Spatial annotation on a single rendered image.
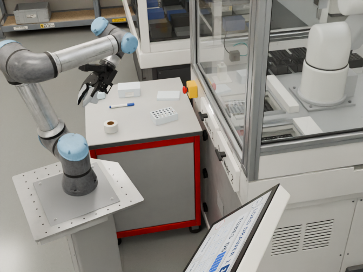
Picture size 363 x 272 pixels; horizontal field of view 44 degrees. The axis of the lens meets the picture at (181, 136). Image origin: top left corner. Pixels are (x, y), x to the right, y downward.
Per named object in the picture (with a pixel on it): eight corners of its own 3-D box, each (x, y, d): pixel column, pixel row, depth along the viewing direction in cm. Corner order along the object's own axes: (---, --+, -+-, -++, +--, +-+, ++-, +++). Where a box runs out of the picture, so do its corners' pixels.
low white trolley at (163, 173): (105, 253, 263) (86, 145, 221) (100, 185, 314) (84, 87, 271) (203, 237, 271) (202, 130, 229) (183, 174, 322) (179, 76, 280)
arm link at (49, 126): (60, 165, 191) (0, 61, 153) (42, 149, 200) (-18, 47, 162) (83, 149, 195) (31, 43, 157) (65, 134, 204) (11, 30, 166)
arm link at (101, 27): (113, 20, 176) (128, 36, 185) (96, 12, 183) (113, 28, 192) (101, 36, 176) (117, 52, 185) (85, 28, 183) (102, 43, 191)
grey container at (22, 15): (15, 25, 551) (12, 11, 542) (19, 17, 576) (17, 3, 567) (49, 22, 555) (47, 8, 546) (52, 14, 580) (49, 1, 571)
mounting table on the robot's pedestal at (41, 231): (41, 262, 176) (34, 240, 169) (17, 196, 209) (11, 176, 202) (146, 220, 193) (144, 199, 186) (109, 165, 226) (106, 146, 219)
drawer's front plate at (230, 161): (234, 192, 179) (235, 170, 173) (216, 151, 203) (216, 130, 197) (239, 192, 180) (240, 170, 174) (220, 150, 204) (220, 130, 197)
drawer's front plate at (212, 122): (215, 148, 205) (215, 127, 199) (200, 115, 229) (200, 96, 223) (219, 147, 206) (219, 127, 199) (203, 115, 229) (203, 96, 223)
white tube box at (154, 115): (155, 125, 234) (155, 119, 232) (149, 117, 240) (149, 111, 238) (177, 119, 238) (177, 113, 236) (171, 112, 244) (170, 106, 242)
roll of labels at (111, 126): (120, 131, 230) (119, 124, 228) (106, 134, 228) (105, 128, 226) (116, 124, 236) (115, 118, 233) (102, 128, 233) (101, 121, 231)
